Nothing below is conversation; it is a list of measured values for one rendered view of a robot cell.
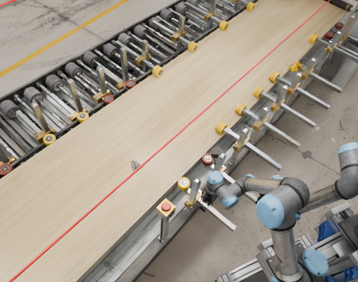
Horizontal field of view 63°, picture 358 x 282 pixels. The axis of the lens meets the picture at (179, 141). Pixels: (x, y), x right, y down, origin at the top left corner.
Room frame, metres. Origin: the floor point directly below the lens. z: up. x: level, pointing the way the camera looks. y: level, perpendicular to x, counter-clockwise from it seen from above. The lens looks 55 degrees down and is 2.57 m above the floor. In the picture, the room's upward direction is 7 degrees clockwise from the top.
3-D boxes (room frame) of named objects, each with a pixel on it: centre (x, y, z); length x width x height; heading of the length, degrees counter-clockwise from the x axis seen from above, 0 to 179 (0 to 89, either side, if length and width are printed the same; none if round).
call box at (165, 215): (0.54, 0.02, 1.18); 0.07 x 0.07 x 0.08; 55
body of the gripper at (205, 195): (0.72, -0.21, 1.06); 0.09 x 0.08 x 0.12; 165
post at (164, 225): (0.54, 0.02, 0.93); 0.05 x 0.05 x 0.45; 55
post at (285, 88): (1.57, -0.70, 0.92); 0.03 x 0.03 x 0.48; 55
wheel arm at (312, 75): (1.94, -1.12, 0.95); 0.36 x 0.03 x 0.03; 55
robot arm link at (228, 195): (0.66, -0.29, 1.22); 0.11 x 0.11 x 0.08; 39
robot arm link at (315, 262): (0.36, -0.67, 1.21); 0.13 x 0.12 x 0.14; 129
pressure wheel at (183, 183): (0.85, -0.07, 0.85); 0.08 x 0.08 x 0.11
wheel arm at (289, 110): (1.57, -0.78, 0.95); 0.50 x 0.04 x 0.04; 55
